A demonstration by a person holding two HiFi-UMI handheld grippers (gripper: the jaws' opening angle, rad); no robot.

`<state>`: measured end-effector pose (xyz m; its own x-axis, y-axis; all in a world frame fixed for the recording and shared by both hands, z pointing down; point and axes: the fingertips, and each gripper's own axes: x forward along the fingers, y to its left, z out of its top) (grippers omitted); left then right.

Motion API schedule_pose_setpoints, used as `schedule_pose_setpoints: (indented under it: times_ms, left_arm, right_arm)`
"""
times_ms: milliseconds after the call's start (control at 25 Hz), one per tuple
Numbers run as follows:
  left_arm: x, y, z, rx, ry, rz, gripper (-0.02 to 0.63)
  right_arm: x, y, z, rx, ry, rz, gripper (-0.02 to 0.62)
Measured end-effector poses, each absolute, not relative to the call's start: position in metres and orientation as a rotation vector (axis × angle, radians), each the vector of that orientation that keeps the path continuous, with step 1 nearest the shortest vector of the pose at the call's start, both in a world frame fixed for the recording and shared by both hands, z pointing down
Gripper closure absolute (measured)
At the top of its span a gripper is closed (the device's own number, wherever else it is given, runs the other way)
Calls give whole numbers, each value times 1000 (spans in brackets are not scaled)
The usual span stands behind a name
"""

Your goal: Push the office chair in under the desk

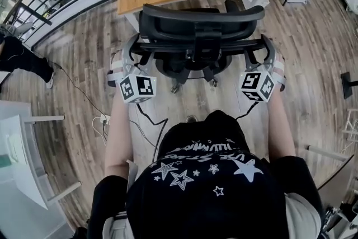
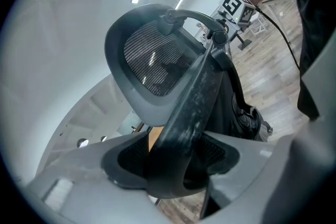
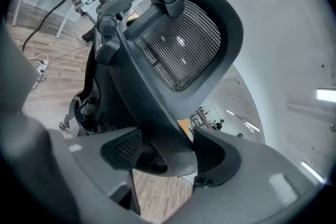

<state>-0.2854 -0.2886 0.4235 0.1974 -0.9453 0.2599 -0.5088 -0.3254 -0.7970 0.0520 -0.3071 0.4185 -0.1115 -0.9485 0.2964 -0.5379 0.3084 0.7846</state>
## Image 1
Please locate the black floor stand base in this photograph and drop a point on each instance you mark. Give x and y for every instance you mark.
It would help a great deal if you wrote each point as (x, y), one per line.
(348, 86)

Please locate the white power strip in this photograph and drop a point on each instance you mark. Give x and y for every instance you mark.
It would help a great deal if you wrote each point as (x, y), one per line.
(105, 119)

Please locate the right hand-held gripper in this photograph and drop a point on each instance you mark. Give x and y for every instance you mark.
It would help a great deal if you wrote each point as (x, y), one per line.
(258, 85)

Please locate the person's right forearm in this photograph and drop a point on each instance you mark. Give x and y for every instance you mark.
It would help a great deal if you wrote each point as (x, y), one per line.
(279, 126)

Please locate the black office chair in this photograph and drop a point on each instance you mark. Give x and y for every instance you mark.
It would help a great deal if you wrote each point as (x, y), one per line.
(179, 25)

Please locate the white metal rack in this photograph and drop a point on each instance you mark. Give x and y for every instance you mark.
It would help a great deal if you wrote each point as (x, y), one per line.
(353, 120)

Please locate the dark grey table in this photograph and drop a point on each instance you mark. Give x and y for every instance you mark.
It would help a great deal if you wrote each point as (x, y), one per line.
(338, 176)

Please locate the white table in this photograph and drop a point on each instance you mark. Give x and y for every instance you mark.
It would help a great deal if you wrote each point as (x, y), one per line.
(28, 184)

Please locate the person's left forearm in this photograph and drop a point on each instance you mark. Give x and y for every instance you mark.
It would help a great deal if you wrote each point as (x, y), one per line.
(118, 134)

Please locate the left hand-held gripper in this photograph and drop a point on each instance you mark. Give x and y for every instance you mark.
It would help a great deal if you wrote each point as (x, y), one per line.
(137, 88)

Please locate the person's left shoe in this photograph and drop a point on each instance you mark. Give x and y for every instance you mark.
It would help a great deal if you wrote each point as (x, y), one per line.
(190, 119)

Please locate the black star-print t-shirt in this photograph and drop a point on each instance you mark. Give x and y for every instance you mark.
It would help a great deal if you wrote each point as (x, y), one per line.
(201, 210)

